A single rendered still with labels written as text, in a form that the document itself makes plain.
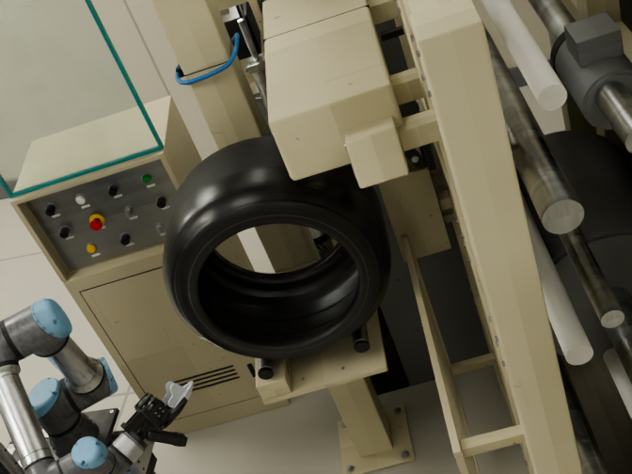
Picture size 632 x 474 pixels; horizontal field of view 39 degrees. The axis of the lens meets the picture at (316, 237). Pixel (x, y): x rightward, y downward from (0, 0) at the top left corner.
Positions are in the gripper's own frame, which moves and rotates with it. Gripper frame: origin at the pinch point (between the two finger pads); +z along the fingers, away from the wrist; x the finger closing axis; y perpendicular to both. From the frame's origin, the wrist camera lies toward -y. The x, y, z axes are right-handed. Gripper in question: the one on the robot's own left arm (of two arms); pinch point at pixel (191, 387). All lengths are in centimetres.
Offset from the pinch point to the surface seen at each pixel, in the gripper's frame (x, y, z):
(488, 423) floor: 25, -109, 70
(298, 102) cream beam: -69, 53, 43
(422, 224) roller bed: -14, -15, 77
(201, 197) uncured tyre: -18, 39, 32
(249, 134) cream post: -1, 37, 59
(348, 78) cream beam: -73, 50, 53
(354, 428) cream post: 46, -78, 37
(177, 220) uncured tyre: -11.2, 37.9, 25.0
